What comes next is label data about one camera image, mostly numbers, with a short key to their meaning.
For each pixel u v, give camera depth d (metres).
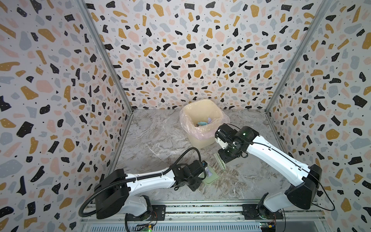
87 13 0.71
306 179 0.41
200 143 0.98
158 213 0.73
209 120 0.95
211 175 0.85
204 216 0.73
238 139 0.51
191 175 0.62
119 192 0.40
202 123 0.97
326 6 0.71
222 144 0.67
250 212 0.73
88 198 0.36
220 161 0.66
